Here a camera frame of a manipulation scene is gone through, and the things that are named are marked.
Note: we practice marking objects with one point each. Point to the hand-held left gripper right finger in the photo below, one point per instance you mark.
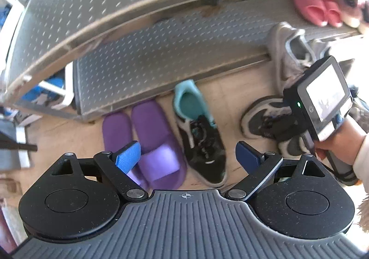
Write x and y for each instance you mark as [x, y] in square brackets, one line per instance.
[248, 158]

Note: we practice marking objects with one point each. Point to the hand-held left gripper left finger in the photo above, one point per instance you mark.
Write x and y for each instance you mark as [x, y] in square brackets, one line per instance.
[128, 156]

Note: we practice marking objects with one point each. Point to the purple slipper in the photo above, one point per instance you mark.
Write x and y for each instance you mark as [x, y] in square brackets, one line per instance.
[155, 161]
[115, 132]

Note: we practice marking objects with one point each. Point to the grey white lace-up sneaker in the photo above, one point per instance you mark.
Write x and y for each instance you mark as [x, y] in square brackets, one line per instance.
[281, 60]
[259, 123]

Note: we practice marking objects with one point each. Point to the teal black sneaker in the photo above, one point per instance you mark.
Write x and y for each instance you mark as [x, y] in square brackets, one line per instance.
[201, 143]

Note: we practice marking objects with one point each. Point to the metal shoe rack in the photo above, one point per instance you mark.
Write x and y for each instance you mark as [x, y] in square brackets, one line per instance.
[115, 2]

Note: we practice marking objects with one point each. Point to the person's right hand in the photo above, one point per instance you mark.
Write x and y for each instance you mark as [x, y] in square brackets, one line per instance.
[343, 143]

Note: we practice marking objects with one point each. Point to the pink slipper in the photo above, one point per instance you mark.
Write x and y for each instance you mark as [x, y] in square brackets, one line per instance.
[333, 14]
[310, 9]

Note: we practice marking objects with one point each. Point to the white pink shoe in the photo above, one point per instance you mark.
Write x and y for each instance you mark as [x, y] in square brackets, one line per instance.
[350, 15]

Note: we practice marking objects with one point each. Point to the blue white roller skate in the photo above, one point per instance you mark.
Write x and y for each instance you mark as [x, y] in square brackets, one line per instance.
[54, 84]

